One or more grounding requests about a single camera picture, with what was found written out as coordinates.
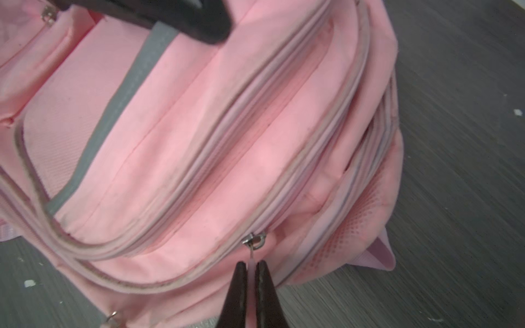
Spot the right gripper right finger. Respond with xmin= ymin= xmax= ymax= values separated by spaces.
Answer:
xmin=255 ymin=260 xmax=290 ymax=328

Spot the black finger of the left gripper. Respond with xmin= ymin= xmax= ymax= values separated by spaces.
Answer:
xmin=50 ymin=0 xmax=232 ymax=45

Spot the pink school backpack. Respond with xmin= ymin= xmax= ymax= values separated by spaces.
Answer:
xmin=1 ymin=1 xmax=403 ymax=327

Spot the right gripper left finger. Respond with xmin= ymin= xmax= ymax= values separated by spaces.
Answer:
xmin=215 ymin=262 xmax=247 ymax=328

